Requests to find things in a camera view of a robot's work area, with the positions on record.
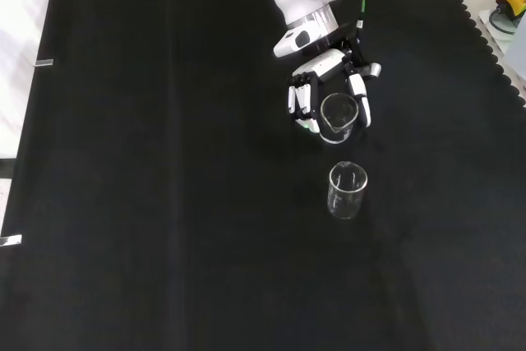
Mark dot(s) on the small clear glass beaker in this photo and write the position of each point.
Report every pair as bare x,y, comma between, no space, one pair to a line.
337,135

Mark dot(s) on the clear glass beaker with markings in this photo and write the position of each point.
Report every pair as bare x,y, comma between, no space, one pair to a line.
345,207

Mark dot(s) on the white wrist camera shell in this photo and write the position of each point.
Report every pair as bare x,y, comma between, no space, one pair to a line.
287,44

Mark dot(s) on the metal cloth clip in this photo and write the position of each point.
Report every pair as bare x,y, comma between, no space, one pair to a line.
11,240
44,63

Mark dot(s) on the black bench cloth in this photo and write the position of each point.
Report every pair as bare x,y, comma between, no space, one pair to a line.
185,162

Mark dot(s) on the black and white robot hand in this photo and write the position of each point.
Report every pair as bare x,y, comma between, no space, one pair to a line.
326,62

